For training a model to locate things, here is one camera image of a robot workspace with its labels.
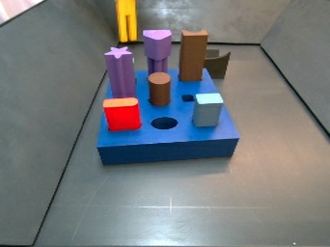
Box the brown arch block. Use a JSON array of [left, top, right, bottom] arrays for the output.
[[179, 30, 208, 81]]

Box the brown cylinder block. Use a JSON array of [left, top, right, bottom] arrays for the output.
[[148, 72, 171, 106]]

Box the light blue square block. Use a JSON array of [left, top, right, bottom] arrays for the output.
[[192, 93, 223, 127]]

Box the blue peg board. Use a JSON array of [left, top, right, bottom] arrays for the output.
[[96, 69, 239, 165]]

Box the purple star block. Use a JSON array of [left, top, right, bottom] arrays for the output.
[[104, 46, 136, 97]]

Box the red oval block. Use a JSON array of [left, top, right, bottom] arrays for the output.
[[103, 97, 142, 131]]

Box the yellow double-square block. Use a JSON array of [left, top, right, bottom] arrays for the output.
[[116, 0, 138, 42]]

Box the purple heart block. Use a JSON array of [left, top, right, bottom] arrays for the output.
[[143, 30, 171, 73]]

